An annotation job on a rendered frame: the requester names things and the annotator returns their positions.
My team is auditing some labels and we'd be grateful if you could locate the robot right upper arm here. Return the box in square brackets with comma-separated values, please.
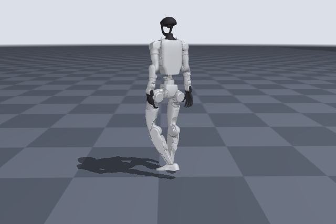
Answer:
[180, 42, 189, 72]

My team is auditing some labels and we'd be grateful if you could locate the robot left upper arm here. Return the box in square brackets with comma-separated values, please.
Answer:
[149, 41, 161, 73]

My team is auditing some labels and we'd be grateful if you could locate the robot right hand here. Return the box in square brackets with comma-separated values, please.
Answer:
[182, 86, 193, 108]

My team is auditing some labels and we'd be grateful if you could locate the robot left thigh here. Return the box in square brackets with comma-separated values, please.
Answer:
[145, 88, 164, 135]

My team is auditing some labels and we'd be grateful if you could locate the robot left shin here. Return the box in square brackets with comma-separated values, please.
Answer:
[148, 128, 173, 165]

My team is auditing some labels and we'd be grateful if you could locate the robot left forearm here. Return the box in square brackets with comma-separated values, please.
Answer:
[146, 65, 157, 95]

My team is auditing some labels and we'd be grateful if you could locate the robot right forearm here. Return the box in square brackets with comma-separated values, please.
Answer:
[183, 67, 192, 91]

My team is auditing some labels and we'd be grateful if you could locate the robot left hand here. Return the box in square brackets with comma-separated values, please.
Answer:
[146, 90, 158, 109]

